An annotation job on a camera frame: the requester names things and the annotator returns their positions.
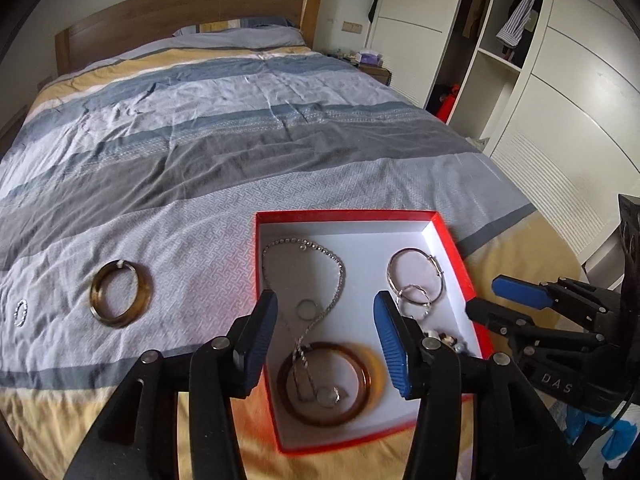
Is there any red item in wardrobe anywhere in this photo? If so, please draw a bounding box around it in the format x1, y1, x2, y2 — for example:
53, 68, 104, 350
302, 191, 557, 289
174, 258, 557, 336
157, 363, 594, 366
434, 85, 461, 124

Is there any wooden headboard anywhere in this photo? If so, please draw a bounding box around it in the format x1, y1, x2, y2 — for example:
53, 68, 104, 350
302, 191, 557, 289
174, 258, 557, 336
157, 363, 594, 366
54, 0, 325, 78

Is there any wooden nightstand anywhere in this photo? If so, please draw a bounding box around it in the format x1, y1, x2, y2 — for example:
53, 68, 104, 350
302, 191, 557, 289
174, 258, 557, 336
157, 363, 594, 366
322, 50, 394, 87

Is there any black cable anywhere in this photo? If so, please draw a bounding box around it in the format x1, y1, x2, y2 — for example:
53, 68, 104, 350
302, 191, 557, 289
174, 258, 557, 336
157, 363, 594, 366
575, 395, 640, 480

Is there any small twisted silver bracelet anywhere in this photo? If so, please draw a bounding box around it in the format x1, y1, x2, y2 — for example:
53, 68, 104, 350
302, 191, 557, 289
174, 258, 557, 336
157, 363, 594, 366
397, 284, 433, 318

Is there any red jewelry box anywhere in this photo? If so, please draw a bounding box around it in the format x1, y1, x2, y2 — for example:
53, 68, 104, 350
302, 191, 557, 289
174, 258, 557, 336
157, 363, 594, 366
255, 210, 496, 457

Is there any person's right hand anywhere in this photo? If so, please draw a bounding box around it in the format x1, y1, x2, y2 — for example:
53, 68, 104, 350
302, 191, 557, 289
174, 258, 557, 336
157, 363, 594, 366
602, 417, 635, 462

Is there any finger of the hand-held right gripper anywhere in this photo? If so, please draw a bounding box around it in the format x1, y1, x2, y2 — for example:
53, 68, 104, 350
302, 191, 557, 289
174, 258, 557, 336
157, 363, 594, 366
491, 274, 623, 333
466, 297, 606, 361

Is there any amber orange bangle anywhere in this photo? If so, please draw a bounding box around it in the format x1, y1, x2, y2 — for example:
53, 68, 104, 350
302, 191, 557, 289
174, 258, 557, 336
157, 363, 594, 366
276, 341, 386, 428

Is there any dark brown bangle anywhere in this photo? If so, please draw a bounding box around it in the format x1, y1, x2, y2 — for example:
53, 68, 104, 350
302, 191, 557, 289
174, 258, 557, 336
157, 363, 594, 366
90, 259, 155, 331

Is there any silver ring with stone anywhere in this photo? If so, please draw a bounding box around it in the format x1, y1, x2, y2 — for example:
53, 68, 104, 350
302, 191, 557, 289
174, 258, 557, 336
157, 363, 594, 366
316, 385, 346, 407

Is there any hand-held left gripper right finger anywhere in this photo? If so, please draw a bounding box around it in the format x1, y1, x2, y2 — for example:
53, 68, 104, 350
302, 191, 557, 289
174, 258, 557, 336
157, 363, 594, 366
372, 290, 568, 480

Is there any white wardrobe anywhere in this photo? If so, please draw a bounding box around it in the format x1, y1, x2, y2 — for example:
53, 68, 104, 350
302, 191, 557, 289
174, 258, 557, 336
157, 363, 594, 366
367, 0, 640, 273

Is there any silver chain necklace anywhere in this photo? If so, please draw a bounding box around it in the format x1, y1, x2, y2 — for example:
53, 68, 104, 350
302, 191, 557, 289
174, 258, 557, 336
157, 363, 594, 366
261, 237, 347, 403

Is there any grey pillow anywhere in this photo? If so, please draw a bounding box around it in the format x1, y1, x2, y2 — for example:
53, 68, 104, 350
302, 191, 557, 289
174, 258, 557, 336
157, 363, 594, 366
172, 24, 307, 52

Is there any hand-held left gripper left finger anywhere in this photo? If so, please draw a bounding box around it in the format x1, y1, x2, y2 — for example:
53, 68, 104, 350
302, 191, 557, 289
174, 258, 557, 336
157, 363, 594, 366
62, 289, 279, 480

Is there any thin silver bangle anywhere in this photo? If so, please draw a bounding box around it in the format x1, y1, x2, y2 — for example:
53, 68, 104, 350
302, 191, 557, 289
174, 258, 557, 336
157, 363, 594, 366
387, 247, 446, 306

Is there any striped hanging shirt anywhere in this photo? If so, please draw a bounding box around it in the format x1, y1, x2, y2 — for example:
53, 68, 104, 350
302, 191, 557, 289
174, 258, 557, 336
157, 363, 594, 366
495, 0, 548, 50

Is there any striped grey yellow duvet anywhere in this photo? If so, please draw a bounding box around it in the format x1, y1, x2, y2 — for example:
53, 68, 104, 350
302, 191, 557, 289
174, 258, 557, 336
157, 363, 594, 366
0, 27, 586, 480

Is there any beaded charm bracelet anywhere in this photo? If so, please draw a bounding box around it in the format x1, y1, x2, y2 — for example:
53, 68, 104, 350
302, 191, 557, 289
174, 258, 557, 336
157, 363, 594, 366
422, 329, 468, 356

